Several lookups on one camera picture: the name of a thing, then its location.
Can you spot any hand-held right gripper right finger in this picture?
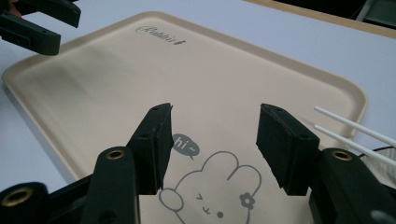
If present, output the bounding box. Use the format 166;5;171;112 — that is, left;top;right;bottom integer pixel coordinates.
256;103;321;197

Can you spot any beige tray with rabbit print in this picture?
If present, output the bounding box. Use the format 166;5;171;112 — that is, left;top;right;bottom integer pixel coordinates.
1;10;370;224

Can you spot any white chopstick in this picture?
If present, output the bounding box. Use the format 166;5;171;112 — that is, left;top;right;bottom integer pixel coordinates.
313;124;396;169
313;105;396;148

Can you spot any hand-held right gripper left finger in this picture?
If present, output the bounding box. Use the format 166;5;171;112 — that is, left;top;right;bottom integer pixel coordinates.
126;102;175;196

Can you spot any white plate with dark rim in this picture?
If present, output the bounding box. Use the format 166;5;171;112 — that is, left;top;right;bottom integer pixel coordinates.
358;145;396;189

